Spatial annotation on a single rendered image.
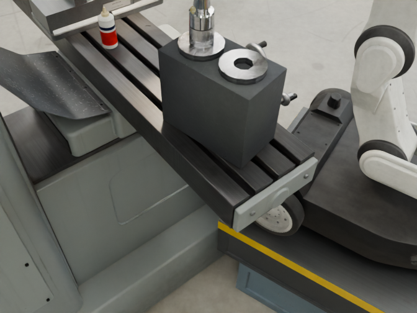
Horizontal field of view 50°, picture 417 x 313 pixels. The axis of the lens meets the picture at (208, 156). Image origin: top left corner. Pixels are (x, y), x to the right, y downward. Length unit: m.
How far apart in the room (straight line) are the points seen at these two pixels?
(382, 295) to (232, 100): 0.88
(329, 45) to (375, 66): 1.89
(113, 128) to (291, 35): 2.05
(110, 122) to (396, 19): 0.74
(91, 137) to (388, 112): 0.79
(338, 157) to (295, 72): 1.30
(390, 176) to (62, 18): 1.00
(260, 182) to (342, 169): 0.64
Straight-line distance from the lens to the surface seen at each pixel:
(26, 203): 1.16
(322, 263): 1.47
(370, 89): 1.20
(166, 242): 1.69
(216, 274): 1.85
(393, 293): 1.50
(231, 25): 3.11
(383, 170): 1.36
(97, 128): 1.18
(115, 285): 1.63
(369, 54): 1.15
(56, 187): 1.23
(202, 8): 0.81
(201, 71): 0.82
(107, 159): 1.25
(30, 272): 1.33
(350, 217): 1.38
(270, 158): 0.93
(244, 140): 0.84
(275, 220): 1.45
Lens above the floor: 1.66
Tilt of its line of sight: 49 degrees down
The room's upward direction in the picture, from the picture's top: 2 degrees clockwise
